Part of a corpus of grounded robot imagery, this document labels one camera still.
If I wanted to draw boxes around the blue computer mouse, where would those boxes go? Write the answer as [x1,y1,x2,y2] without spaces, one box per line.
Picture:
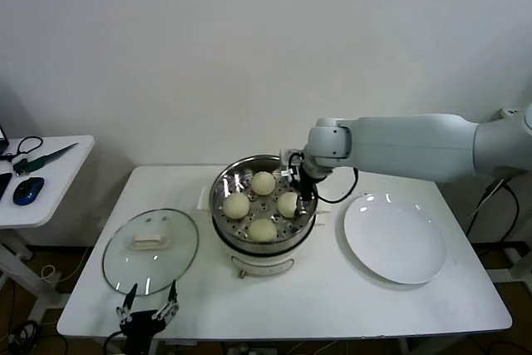
[12,176,46,206]

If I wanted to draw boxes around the round glass pot lid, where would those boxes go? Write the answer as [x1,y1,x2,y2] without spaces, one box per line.
[102,208,200,298]

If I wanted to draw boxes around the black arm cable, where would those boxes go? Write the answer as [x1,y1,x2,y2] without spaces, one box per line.
[318,167,359,203]
[102,329,126,352]

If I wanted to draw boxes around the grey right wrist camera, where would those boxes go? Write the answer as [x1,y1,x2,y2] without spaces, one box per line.
[278,147,301,180]

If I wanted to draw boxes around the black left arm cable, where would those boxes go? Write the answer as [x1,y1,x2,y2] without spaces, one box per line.
[102,329,126,352]

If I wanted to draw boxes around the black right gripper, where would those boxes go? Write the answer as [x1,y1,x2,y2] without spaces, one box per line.
[292,161,320,219]

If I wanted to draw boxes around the white electric cooker pot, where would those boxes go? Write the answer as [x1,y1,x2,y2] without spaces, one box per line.
[196,186,333,280]

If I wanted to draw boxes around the black power adapter cable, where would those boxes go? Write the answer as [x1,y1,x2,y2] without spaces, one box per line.
[464,178,520,239]

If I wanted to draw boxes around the white shelf with label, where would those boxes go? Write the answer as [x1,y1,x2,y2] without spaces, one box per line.
[500,106,527,120]

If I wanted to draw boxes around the black looped cable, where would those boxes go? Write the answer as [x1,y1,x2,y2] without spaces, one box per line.
[0,136,45,163]

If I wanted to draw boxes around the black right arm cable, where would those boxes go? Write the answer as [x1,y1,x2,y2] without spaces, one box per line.
[318,167,359,203]

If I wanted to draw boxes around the small white side table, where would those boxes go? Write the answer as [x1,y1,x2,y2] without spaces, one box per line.
[0,135,97,323]

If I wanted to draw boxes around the white steamed baozi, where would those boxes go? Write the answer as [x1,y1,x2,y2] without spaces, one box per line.
[276,191,301,219]
[251,170,277,196]
[248,217,278,244]
[223,193,251,220]

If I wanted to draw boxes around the large white plate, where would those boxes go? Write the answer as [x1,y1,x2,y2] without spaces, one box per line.
[342,193,449,285]

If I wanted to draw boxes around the thin white floor cable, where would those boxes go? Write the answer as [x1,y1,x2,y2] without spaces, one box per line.
[40,264,63,284]

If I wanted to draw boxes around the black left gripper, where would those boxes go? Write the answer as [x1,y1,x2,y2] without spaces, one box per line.
[116,279,180,342]

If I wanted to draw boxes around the black floor cable bundle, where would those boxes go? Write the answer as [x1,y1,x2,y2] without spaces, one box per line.
[0,319,70,355]

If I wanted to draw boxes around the perforated steel steamer basket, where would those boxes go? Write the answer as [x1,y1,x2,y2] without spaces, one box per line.
[209,155,320,244]

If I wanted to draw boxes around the long dark green tool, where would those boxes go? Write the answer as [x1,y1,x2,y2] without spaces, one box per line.
[14,142,80,175]

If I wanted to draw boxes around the black phone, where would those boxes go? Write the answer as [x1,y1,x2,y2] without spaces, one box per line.
[0,171,14,202]

